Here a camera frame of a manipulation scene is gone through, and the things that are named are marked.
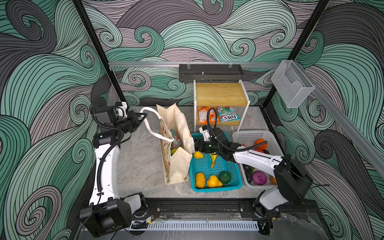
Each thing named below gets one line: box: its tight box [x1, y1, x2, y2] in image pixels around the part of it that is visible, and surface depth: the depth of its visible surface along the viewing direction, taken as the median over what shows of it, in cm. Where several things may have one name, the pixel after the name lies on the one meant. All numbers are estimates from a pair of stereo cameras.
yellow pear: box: [206, 175, 223, 188], surface depth 79 cm
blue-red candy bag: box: [170, 128, 182, 149], surface depth 87 cm
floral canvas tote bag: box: [140, 103, 195, 185], surface depth 78 cm
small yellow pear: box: [193, 150, 204, 159], surface depth 91 cm
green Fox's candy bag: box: [217, 106, 241, 124], surface depth 93 cm
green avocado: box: [218, 171, 231, 184], surface depth 81 cm
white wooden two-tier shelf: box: [193, 79, 251, 133], surface depth 83 cm
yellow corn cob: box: [195, 172, 206, 188], surface depth 80 cm
